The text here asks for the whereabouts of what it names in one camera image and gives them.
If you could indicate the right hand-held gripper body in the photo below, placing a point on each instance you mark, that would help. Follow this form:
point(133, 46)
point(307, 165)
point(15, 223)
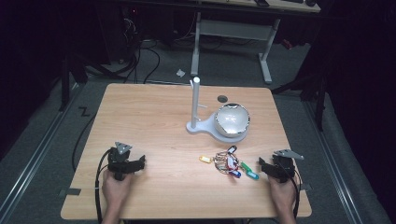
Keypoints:
point(285, 166)

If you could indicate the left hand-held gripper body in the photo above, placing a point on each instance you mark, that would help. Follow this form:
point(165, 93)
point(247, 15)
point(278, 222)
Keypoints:
point(117, 163)

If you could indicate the person's right hand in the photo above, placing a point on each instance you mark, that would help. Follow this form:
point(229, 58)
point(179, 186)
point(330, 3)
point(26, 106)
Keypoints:
point(282, 194)

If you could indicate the person's left hand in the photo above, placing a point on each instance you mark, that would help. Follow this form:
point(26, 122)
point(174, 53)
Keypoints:
point(115, 191)

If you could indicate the grey tape strip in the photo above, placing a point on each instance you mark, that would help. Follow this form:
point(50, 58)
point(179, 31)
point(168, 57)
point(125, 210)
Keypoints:
point(306, 187)
point(70, 192)

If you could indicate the bunch of coloured key tags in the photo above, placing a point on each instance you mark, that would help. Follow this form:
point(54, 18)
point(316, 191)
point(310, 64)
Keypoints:
point(230, 163)

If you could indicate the shiny silver bowl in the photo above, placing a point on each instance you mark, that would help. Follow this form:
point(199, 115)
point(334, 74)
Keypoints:
point(232, 119)

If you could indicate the black tape floor mark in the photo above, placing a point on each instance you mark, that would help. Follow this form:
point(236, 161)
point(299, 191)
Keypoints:
point(84, 112)

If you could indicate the white stand with pole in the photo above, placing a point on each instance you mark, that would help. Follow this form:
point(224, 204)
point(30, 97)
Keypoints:
point(195, 105)

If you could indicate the black metal stand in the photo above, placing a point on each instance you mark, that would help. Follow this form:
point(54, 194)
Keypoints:
point(65, 84)
point(317, 93)

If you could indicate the crumpled white paper scrap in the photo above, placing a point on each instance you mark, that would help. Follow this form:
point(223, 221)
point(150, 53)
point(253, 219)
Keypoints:
point(180, 73)

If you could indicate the small red object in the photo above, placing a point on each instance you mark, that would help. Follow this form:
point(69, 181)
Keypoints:
point(287, 44)

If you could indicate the dark device on desk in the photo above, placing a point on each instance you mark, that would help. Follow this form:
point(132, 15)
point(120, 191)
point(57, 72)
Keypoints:
point(261, 2)

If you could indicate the metal floor rail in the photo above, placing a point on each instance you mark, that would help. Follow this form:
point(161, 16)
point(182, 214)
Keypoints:
point(34, 161)
point(334, 165)

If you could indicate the white frame desk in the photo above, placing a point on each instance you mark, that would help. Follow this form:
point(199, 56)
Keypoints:
point(233, 29)

